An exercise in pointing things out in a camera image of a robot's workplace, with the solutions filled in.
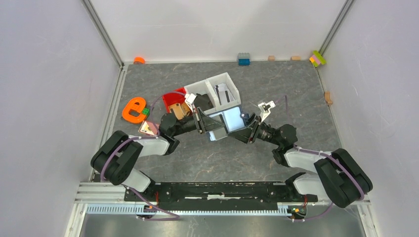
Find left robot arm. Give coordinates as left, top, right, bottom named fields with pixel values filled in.
left=90, top=108, right=226, bottom=201

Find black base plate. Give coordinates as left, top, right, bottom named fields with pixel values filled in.
left=141, top=181, right=318, bottom=202

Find grey VIP card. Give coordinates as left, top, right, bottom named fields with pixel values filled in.
left=209, top=128, right=228, bottom=141

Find blue cable comb strip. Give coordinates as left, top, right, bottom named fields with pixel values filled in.
left=85, top=204, right=298, bottom=217

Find orange round toy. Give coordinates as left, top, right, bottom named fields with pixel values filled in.
left=133, top=57, right=145, bottom=64

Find blue grey toy brick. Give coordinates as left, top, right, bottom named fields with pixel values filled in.
left=237, top=52, right=251, bottom=66

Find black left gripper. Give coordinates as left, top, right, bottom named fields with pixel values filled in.
left=172, top=107, right=225, bottom=137

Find blue card holder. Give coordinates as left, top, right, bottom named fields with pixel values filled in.
left=209, top=106, right=245, bottom=139

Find white cards in bin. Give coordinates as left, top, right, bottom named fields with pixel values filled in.
left=214, top=83, right=235, bottom=105

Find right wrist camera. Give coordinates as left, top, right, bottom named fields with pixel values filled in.
left=257, top=101, right=276, bottom=122

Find flat tan wooden block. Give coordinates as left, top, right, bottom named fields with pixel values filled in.
left=291, top=56, right=301, bottom=61

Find tan object in red bin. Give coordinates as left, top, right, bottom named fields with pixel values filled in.
left=169, top=102, right=191, bottom=120

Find red bin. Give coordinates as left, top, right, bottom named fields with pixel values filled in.
left=163, top=87, right=186, bottom=113

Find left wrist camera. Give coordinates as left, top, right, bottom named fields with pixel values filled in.
left=184, top=93, right=197, bottom=112

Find multicolour brick stack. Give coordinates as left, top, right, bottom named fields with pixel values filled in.
left=309, top=50, right=327, bottom=68

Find white bin with cards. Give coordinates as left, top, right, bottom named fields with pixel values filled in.
left=206, top=73, right=241, bottom=111

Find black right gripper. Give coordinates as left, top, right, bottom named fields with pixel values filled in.
left=227, top=113, right=282, bottom=147

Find pink white small box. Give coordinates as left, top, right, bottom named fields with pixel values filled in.
left=138, top=120, right=159, bottom=136

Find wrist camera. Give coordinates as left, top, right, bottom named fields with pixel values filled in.
left=184, top=93, right=197, bottom=112
left=257, top=101, right=276, bottom=122

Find black wallets in bin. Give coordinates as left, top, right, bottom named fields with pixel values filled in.
left=194, top=93, right=214, bottom=111

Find orange letter-shaped toy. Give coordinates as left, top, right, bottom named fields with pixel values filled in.
left=122, top=97, right=147, bottom=124

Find white bin with wallets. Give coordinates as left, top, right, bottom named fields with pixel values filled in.
left=184, top=79, right=220, bottom=114

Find green toy block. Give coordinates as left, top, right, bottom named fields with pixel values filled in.
left=141, top=108, right=150, bottom=117

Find curved wooden block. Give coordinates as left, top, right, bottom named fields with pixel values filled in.
left=324, top=91, right=333, bottom=106

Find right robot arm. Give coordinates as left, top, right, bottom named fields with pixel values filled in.
left=228, top=114, right=373, bottom=208

